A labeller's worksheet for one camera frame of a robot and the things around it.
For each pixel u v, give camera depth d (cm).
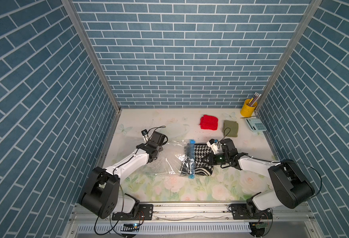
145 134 78
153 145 68
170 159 91
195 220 72
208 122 108
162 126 73
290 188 44
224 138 82
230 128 102
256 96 108
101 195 42
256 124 111
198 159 87
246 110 112
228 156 72
